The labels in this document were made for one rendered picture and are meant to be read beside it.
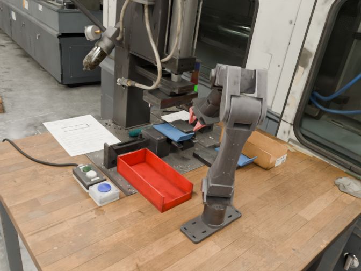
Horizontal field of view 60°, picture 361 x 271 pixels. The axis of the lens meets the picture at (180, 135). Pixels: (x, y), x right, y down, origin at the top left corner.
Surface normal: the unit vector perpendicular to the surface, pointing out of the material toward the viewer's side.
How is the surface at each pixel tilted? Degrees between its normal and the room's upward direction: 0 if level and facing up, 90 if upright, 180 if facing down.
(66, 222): 0
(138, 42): 90
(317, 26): 90
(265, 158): 90
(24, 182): 0
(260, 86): 50
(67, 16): 90
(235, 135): 104
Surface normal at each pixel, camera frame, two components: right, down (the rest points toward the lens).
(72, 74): 0.61, 0.44
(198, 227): 0.12, -0.88
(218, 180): -0.02, 0.66
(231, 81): 0.08, -0.21
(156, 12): -0.75, 0.22
